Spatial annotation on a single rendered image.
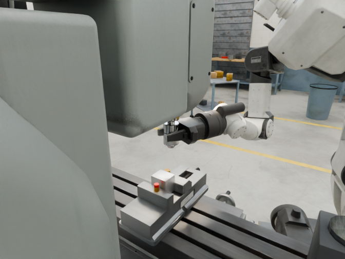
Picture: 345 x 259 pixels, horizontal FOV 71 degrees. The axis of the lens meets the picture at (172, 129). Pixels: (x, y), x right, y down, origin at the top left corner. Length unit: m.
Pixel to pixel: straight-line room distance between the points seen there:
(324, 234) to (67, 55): 0.57
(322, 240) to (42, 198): 0.52
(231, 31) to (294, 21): 7.64
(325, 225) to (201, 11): 0.54
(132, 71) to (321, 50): 0.70
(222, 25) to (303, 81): 3.05
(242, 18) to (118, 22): 8.12
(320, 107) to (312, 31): 4.52
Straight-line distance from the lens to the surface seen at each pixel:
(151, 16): 0.42
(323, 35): 0.93
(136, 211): 0.79
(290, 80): 8.22
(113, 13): 0.38
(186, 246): 0.78
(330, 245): 0.60
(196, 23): 0.58
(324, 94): 5.34
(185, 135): 0.70
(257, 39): 8.37
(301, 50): 0.95
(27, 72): 0.24
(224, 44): 8.63
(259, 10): 0.96
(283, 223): 1.49
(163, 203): 0.78
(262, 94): 1.07
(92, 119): 0.28
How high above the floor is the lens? 1.50
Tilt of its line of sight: 21 degrees down
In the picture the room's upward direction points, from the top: straight up
